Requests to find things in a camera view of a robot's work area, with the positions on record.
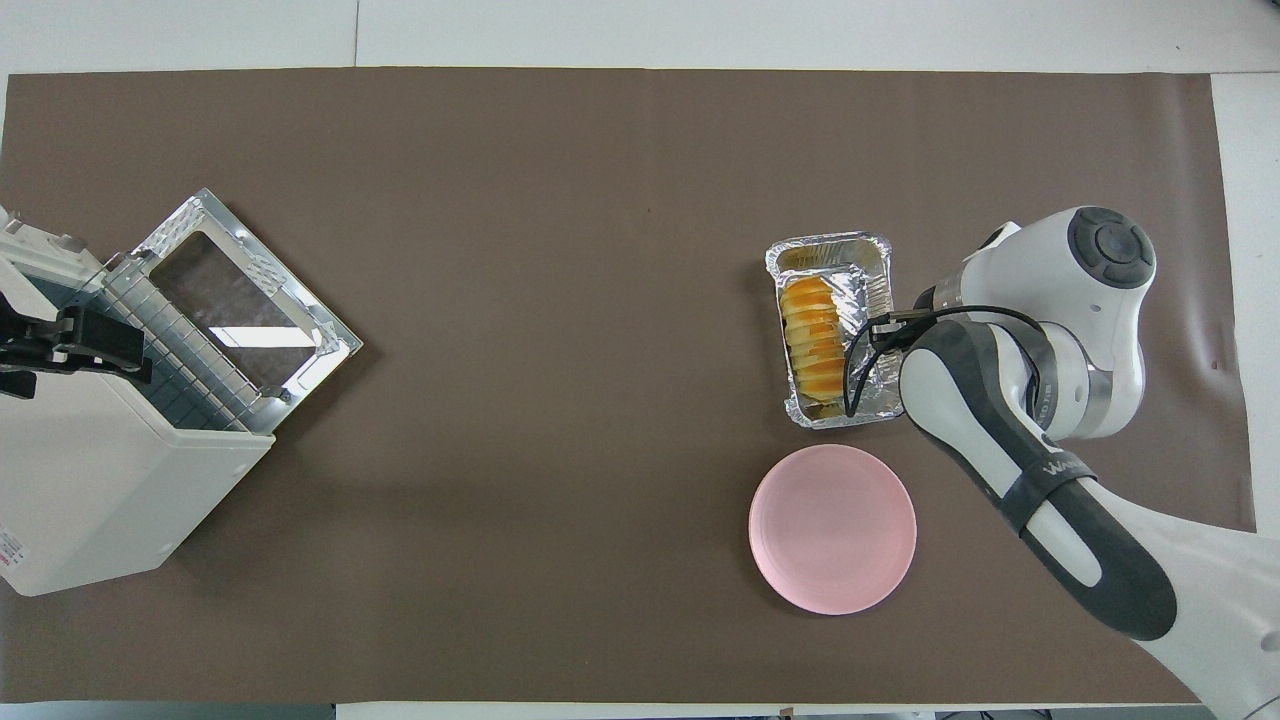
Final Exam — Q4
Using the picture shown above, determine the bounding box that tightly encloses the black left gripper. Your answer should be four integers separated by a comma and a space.
0, 295, 154, 401

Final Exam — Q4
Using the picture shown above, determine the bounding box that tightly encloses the aluminium foil tray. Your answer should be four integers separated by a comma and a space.
765, 231, 906, 431

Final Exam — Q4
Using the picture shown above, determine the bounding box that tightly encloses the sliced golden bread loaf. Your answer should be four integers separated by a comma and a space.
780, 277, 849, 419

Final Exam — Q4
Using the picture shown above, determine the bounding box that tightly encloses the cream toaster oven body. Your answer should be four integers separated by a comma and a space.
0, 205, 276, 598

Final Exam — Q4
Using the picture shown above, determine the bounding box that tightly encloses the silver glass oven door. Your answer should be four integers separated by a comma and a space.
128, 187, 365, 436

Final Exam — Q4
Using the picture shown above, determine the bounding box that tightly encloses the pink round plate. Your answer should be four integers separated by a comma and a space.
748, 444, 918, 616

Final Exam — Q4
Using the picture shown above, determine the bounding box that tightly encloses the brown table mat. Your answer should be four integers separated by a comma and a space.
0, 68, 1259, 704

